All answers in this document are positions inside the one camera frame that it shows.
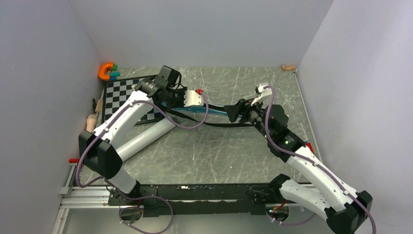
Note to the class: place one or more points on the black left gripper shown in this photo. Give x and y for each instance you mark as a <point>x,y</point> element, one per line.
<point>182,91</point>

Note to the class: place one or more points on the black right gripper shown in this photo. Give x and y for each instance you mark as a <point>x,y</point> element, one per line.
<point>246,107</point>

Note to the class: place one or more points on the white shuttlecock tube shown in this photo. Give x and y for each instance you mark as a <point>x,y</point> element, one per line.
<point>144,139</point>

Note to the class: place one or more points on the blue racket cover bag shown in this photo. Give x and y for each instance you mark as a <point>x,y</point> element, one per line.
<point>215,110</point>

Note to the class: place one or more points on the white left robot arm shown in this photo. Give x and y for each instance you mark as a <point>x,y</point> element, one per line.
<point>98,147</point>

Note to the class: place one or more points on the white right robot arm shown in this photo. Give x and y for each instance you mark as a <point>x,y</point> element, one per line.
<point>342,207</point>

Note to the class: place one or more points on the black white chessboard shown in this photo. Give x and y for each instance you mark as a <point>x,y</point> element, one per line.
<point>115,94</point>

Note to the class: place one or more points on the teal toy block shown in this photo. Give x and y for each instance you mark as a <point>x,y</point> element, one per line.
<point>113,73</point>

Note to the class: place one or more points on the tan curved wooden piece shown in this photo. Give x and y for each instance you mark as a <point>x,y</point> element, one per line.
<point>285,67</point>

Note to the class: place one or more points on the orange horseshoe magnet toy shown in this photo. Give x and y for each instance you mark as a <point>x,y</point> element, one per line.
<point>104,71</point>

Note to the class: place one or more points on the red blue toy blocks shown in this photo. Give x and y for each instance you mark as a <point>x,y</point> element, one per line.
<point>309,145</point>

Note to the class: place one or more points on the red grey clamp tool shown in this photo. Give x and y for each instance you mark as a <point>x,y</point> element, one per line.
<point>74,160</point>

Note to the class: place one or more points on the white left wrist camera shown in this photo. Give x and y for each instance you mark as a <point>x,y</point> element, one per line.
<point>192,98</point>

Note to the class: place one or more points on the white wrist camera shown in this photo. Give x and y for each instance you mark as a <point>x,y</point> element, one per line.
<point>263,93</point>
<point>192,98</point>

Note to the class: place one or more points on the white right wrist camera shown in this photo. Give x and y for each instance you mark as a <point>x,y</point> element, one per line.
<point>263,93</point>

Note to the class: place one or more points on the wooden handle tool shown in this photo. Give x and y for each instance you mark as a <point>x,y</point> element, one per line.
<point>98,105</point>

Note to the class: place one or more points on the aluminium frame rail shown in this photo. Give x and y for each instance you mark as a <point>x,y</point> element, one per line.
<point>86,211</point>

